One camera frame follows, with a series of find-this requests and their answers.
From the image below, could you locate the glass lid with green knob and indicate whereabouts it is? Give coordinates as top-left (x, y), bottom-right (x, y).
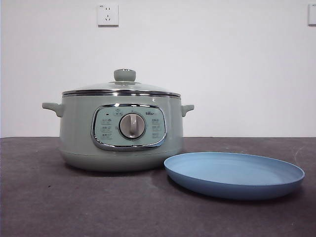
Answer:
top-left (61, 68), bottom-right (180, 97)

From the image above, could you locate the pale green electric steamer pot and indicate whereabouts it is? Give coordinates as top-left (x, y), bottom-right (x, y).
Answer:
top-left (41, 95), bottom-right (195, 172)

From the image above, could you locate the blue round plate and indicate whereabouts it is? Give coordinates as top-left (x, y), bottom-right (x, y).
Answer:
top-left (163, 152), bottom-right (306, 200)

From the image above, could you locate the white wall socket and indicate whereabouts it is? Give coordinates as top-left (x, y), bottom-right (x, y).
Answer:
top-left (97, 3), bottom-right (119, 28)

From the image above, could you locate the white wall switch plate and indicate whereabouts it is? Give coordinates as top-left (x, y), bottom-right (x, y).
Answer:
top-left (308, 4), bottom-right (316, 26)

